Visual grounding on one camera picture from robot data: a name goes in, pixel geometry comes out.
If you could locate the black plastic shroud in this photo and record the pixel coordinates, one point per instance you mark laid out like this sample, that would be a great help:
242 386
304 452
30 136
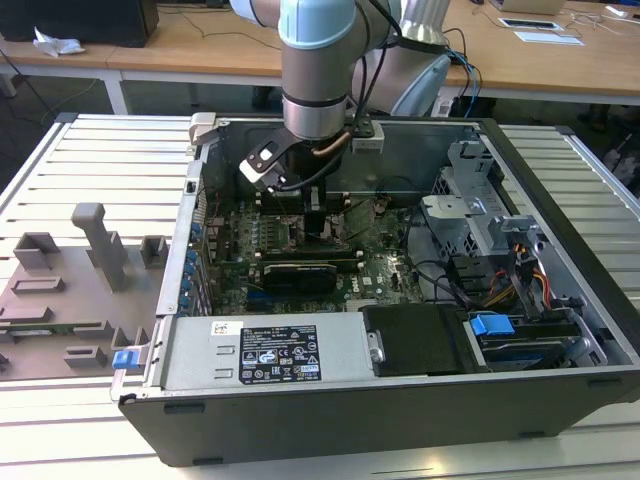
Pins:
415 340

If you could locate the black box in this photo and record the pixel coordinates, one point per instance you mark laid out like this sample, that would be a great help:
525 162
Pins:
75 20

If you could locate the blue case latch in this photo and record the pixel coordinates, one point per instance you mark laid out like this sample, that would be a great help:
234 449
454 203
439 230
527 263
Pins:
125 359

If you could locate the black open PC case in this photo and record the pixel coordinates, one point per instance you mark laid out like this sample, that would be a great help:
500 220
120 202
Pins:
350 425

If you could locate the CPU socket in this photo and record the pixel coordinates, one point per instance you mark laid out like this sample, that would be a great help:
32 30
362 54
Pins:
337 235

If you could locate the white paper sheet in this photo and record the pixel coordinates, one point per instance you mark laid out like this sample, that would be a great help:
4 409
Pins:
550 38

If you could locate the silver drive cage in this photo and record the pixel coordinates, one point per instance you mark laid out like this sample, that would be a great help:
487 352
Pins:
465 215

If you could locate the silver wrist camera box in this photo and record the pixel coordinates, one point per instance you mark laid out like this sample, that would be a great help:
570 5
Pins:
369 142

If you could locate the wooden desk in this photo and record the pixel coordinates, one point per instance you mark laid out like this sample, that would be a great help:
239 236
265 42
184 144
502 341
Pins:
200 55

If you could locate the crumpled white paper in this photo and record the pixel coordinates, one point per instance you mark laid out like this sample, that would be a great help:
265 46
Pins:
57 42

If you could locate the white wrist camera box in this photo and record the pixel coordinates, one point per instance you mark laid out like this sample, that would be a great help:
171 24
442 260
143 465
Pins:
260 167

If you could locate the green motherboard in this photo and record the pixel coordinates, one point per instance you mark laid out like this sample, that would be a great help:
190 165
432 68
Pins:
380 280

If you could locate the grey parts rack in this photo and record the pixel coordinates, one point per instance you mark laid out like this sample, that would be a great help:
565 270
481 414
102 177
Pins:
45 295

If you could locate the blue disk carrier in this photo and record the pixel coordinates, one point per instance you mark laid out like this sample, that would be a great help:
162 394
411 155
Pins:
495 325

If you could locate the black graphics card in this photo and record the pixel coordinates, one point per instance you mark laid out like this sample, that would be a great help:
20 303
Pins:
300 280

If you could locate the blue slot clip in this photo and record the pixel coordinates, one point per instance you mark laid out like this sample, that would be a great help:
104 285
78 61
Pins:
196 231
186 286
191 258
184 301
188 272

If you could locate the green RAM stick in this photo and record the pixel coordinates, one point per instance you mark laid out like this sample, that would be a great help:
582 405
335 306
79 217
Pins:
55 328

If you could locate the white framed tablet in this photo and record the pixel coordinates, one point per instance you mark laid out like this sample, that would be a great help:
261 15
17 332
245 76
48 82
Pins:
530 23

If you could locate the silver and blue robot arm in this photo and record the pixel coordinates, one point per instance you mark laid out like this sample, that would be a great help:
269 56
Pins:
312 85

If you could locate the black RAM module row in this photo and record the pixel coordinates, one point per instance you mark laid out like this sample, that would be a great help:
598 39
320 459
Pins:
305 254
285 204

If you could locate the silver power supply unit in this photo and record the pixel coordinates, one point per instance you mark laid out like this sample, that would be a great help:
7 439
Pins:
200 350

